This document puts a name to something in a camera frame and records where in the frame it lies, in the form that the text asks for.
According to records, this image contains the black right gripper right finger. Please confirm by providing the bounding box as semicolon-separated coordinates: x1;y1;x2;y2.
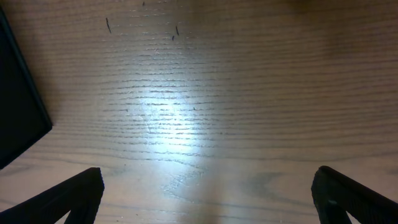
311;166;397;224

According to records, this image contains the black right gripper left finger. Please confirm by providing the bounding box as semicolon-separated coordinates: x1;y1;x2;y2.
1;167;104;224

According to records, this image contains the dark green open box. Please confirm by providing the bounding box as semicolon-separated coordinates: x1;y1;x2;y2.
1;11;52;169

